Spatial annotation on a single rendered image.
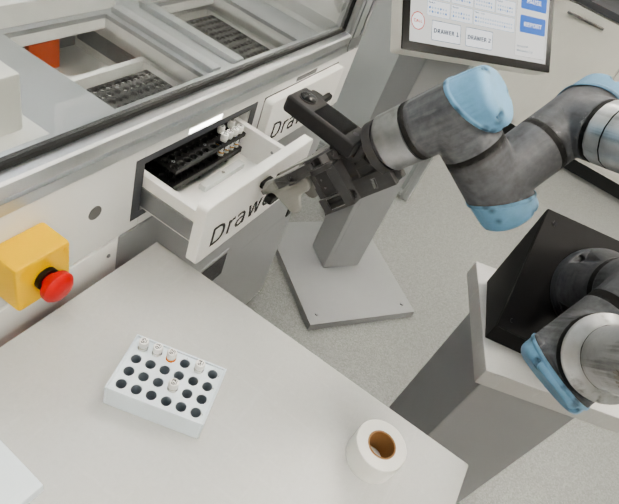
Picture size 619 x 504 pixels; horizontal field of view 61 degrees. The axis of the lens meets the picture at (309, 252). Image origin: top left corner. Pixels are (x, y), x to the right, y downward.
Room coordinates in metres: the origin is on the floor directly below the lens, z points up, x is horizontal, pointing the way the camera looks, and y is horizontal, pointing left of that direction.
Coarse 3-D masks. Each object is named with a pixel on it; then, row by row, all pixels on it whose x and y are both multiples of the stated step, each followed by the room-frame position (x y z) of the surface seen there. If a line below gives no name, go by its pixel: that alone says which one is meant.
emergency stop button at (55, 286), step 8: (56, 272) 0.35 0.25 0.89; (64, 272) 0.35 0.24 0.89; (48, 280) 0.33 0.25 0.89; (56, 280) 0.34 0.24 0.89; (64, 280) 0.34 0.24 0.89; (72, 280) 0.36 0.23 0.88; (48, 288) 0.33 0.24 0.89; (56, 288) 0.33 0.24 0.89; (64, 288) 0.34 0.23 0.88; (48, 296) 0.33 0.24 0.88; (56, 296) 0.33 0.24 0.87; (64, 296) 0.34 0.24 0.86
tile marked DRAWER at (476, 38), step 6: (468, 30) 1.43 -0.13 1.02; (474, 30) 1.45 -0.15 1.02; (480, 30) 1.46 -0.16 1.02; (486, 30) 1.48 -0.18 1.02; (468, 36) 1.43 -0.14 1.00; (474, 36) 1.44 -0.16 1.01; (480, 36) 1.46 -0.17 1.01; (486, 36) 1.47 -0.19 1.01; (492, 36) 1.48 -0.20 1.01; (468, 42) 1.42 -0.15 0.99; (474, 42) 1.44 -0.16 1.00; (480, 42) 1.45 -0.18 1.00; (486, 42) 1.46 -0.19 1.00; (492, 42) 1.48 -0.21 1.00; (480, 48) 1.44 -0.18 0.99; (486, 48) 1.46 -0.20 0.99
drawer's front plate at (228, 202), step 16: (304, 144) 0.76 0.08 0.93; (272, 160) 0.68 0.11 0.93; (288, 160) 0.71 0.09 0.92; (240, 176) 0.60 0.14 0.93; (256, 176) 0.62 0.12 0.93; (272, 176) 0.67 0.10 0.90; (224, 192) 0.56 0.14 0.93; (240, 192) 0.58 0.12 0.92; (256, 192) 0.63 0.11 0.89; (208, 208) 0.51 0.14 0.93; (224, 208) 0.55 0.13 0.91; (240, 208) 0.60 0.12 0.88; (208, 224) 0.52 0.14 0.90; (240, 224) 0.61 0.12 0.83; (192, 240) 0.51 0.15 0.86; (208, 240) 0.53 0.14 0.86; (224, 240) 0.58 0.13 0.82; (192, 256) 0.51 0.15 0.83
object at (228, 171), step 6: (234, 162) 0.74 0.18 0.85; (240, 162) 0.75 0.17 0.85; (228, 168) 0.72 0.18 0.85; (234, 168) 0.72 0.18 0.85; (240, 168) 0.74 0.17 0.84; (216, 174) 0.69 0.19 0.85; (222, 174) 0.69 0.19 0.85; (228, 174) 0.70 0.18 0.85; (204, 180) 0.66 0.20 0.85; (210, 180) 0.67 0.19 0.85; (216, 180) 0.67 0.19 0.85; (222, 180) 0.69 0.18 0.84; (204, 186) 0.65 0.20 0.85; (210, 186) 0.66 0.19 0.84
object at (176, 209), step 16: (240, 144) 0.79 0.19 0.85; (256, 144) 0.78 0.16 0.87; (272, 144) 0.77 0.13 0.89; (256, 160) 0.78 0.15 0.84; (144, 176) 0.56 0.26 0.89; (208, 176) 0.69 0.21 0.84; (144, 192) 0.55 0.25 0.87; (160, 192) 0.55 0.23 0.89; (176, 192) 0.55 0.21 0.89; (192, 192) 0.63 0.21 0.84; (208, 192) 0.65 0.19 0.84; (144, 208) 0.55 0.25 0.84; (160, 208) 0.55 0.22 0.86; (176, 208) 0.54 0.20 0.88; (192, 208) 0.54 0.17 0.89; (176, 224) 0.54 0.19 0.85; (192, 224) 0.53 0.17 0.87
